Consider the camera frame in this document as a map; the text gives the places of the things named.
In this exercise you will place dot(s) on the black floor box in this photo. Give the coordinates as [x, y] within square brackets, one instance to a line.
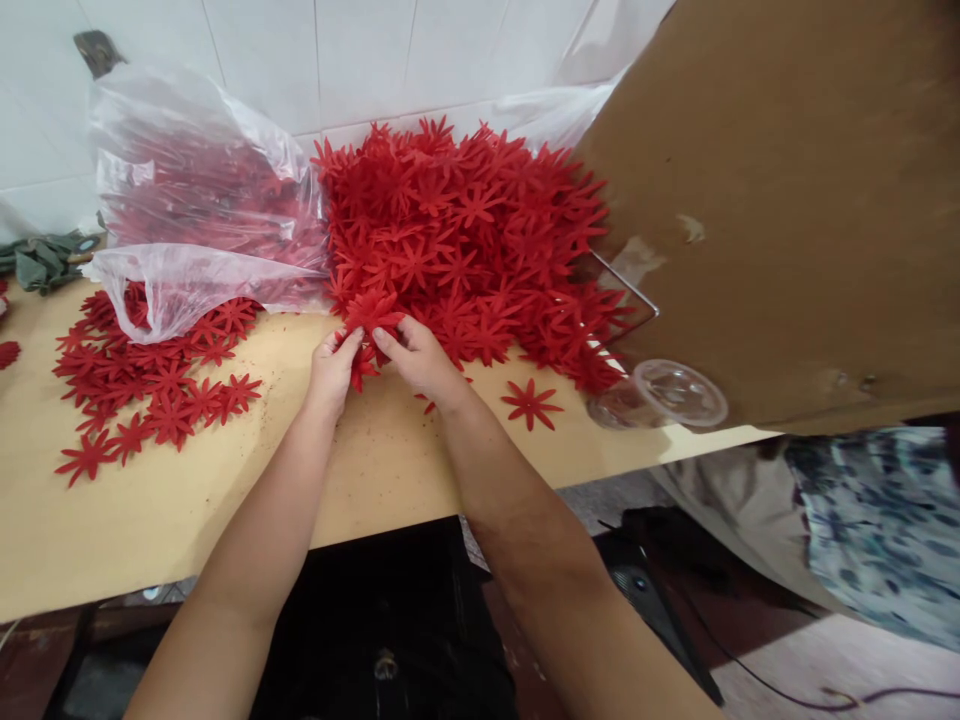
[660, 585]

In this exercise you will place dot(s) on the brown cardboard sheet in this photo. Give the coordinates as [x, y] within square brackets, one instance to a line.
[780, 210]

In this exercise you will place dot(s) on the clear plastic cup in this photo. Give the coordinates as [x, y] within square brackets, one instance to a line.
[660, 394]

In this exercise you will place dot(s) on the single red fabric petal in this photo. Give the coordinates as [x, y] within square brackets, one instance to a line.
[531, 403]

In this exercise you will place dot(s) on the green fabric leaves bundle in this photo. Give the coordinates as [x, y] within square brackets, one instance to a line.
[46, 259]

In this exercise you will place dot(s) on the large pile of red petals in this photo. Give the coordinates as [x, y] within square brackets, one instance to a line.
[472, 247]

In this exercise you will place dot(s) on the person's legs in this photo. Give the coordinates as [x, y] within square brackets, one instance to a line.
[382, 622]

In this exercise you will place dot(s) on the small pile of red petals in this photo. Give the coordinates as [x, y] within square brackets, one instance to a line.
[142, 375]

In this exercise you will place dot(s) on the clear plastic sheet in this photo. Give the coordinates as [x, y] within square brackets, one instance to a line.
[555, 97]

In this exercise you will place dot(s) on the brown wall hook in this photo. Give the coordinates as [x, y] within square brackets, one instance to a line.
[97, 52]

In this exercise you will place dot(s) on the person's left hand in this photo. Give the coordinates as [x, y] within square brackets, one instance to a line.
[331, 371]

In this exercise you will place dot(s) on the clear plastic bag of stems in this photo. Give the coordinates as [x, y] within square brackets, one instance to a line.
[202, 202]

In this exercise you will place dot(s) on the person's right hand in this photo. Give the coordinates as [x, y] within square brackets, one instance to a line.
[414, 354]

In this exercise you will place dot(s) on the red fabric flower cluster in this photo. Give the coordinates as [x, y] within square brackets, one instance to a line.
[370, 322]

